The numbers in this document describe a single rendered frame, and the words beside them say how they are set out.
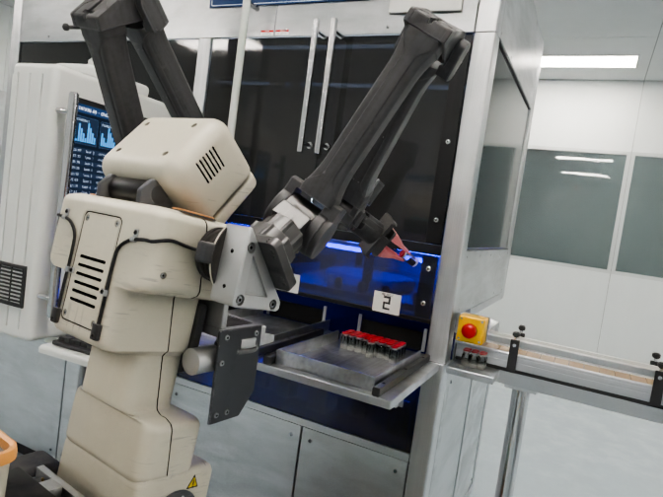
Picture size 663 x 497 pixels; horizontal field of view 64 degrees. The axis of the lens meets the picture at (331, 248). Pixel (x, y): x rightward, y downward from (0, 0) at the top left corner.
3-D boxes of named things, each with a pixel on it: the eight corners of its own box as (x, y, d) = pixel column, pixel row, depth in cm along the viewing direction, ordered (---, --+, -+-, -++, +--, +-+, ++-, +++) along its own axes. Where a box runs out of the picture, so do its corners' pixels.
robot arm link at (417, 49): (416, -23, 79) (474, 11, 78) (421, 14, 93) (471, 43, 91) (255, 225, 86) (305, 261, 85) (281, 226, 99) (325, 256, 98)
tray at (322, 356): (336, 341, 161) (337, 329, 160) (419, 362, 149) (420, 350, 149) (274, 363, 130) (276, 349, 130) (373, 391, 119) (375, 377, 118)
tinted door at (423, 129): (309, 225, 170) (334, 36, 166) (442, 245, 151) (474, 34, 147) (308, 225, 169) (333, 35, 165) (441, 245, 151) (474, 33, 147)
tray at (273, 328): (261, 314, 185) (263, 304, 185) (329, 329, 174) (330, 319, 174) (196, 326, 155) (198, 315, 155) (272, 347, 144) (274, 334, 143)
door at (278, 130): (193, 207, 190) (214, 39, 186) (308, 225, 170) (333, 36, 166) (192, 207, 190) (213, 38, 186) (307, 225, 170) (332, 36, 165)
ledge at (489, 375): (457, 363, 162) (458, 357, 162) (500, 374, 156) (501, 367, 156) (445, 373, 149) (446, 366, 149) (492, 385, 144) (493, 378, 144)
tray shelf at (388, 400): (250, 316, 188) (250, 311, 188) (445, 365, 157) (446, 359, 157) (147, 336, 145) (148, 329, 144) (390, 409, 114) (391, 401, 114)
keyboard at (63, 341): (151, 322, 182) (152, 316, 182) (185, 331, 177) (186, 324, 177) (51, 344, 145) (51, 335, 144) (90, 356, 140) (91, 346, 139)
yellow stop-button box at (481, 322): (461, 335, 154) (465, 312, 154) (485, 341, 151) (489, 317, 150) (455, 340, 147) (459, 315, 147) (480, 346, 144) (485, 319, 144)
